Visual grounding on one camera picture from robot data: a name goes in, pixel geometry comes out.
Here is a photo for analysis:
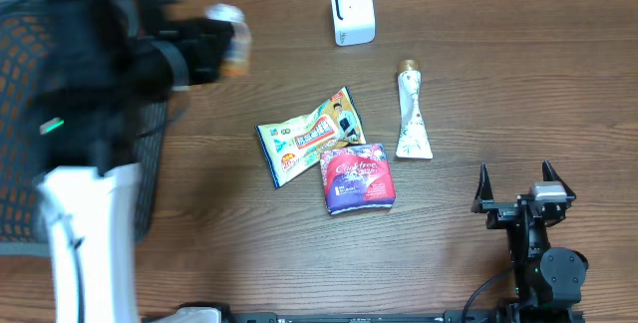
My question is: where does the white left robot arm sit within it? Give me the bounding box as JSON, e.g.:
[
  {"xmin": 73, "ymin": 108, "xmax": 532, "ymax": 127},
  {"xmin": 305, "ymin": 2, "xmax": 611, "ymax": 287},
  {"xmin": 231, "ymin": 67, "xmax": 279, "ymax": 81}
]
[{"xmin": 28, "ymin": 0, "xmax": 234, "ymax": 322}]

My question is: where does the yellow wet wipes pack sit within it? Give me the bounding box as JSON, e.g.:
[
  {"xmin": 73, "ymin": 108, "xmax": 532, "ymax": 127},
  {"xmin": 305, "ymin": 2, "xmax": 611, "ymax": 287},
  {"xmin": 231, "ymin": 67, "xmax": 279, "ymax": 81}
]
[{"xmin": 255, "ymin": 87, "xmax": 366, "ymax": 188}]

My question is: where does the white tube gold cap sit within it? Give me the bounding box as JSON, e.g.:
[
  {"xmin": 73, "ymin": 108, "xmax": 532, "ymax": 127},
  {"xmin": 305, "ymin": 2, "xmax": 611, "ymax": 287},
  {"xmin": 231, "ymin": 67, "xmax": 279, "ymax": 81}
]
[{"xmin": 396, "ymin": 60, "xmax": 433, "ymax": 160}]

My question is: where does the white barcode scanner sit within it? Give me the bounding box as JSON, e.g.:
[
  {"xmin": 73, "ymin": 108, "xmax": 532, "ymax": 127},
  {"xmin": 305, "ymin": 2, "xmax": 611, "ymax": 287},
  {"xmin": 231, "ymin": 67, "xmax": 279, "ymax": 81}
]
[{"xmin": 330, "ymin": 0, "xmax": 376, "ymax": 47}]

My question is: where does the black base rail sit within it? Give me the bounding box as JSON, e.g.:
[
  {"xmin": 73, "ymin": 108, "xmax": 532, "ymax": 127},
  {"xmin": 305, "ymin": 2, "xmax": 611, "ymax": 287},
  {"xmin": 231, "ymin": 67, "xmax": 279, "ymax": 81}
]
[{"xmin": 213, "ymin": 303, "xmax": 502, "ymax": 323}]

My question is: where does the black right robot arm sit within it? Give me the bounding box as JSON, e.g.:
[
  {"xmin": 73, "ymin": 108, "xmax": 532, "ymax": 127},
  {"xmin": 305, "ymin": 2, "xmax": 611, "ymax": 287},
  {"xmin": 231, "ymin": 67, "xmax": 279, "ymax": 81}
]
[{"xmin": 461, "ymin": 161, "xmax": 589, "ymax": 323}]

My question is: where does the red purple pad pack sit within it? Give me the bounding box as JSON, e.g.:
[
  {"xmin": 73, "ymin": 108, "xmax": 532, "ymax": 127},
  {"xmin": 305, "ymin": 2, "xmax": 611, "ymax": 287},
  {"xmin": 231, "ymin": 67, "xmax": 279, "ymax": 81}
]
[{"xmin": 320, "ymin": 144, "xmax": 396, "ymax": 215}]

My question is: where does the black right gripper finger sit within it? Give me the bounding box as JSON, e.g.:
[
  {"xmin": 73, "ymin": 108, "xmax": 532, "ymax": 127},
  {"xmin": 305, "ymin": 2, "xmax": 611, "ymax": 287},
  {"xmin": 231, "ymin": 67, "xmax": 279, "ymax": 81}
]
[
  {"xmin": 542, "ymin": 160, "xmax": 576, "ymax": 197},
  {"xmin": 475, "ymin": 163, "xmax": 493, "ymax": 202}
]

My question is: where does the small orange snack packet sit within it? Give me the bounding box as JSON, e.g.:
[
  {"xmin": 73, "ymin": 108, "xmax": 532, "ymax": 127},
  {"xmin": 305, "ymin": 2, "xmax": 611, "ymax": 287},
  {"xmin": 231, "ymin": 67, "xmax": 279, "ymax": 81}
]
[{"xmin": 206, "ymin": 3, "xmax": 252, "ymax": 77}]

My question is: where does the grey plastic mesh basket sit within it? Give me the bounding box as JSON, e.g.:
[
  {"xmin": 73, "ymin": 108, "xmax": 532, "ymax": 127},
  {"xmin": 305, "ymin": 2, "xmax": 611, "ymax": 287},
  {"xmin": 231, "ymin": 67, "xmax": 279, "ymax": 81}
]
[{"xmin": 1, "ymin": 0, "xmax": 168, "ymax": 257}]

